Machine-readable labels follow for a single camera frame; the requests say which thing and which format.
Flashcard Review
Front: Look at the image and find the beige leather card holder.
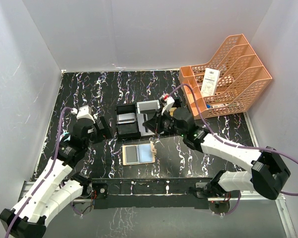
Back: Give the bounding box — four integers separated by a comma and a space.
122, 142, 156, 166

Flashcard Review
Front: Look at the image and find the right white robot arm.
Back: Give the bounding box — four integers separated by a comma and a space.
143, 108, 291, 200

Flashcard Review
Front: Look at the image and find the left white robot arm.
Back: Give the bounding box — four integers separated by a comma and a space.
0, 117, 113, 238

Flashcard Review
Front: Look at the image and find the gold card in right tray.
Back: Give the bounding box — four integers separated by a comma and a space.
169, 107, 177, 116

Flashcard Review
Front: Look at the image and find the silver card in left tray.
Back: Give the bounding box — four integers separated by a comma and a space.
117, 113, 136, 124

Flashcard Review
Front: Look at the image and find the right black tray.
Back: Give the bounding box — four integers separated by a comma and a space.
164, 98, 182, 115

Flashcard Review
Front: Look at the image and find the black tray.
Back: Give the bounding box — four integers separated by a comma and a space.
115, 103, 140, 139
164, 98, 182, 115

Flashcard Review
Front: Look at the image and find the white middle tray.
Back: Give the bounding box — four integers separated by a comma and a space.
137, 100, 160, 137

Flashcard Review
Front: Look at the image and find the blue packaged item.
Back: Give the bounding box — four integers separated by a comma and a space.
60, 132, 71, 141

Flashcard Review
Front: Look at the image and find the left black tray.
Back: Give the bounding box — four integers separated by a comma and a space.
115, 103, 140, 139

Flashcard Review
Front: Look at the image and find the white paper receipt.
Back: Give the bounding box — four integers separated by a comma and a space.
200, 68, 220, 97

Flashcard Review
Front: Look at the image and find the orange plastic file organizer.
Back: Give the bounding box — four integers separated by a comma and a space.
179, 34, 272, 119

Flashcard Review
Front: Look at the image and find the black front base bar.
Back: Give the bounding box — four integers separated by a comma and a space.
90, 177, 241, 210

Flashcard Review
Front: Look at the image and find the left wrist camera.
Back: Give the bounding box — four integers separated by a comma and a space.
71, 106, 95, 123

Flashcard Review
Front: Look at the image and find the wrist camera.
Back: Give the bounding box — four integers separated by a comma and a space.
159, 94, 175, 115
71, 106, 95, 123

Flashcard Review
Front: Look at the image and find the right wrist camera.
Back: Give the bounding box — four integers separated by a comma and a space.
159, 94, 175, 115

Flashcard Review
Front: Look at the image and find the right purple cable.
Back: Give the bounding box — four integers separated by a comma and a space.
163, 83, 298, 216

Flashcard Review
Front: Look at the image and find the aluminium frame rail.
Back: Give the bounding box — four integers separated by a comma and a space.
8, 179, 298, 238

